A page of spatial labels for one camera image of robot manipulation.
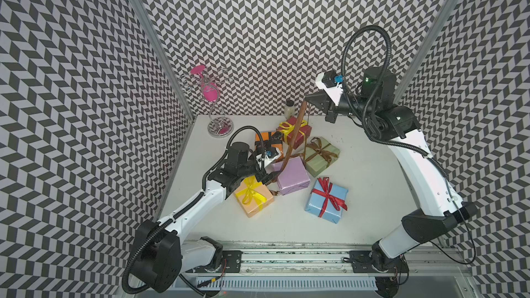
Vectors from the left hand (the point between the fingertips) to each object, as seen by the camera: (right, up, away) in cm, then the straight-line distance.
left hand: (273, 161), depth 80 cm
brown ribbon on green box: (+25, +1, +15) cm, 29 cm away
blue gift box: (+17, -16, +1) cm, 23 cm away
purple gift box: (+9, -8, +7) cm, 13 cm away
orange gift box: (-4, +9, +20) cm, 22 cm away
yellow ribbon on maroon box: (+7, +14, +26) cm, 30 cm away
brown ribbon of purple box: (+10, +8, +22) cm, 25 cm away
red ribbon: (+22, -11, +3) cm, 24 cm away
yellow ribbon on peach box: (-10, -13, +3) cm, 17 cm away
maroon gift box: (+17, +13, +24) cm, 32 cm away
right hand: (+11, +21, -19) cm, 30 cm away
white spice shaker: (+9, +25, +40) cm, 48 cm away
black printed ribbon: (+1, +9, +19) cm, 21 cm away
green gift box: (+22, +1, +16) cm, 27 cm away
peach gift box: (-9, -18, -1) cm, 20 cm away
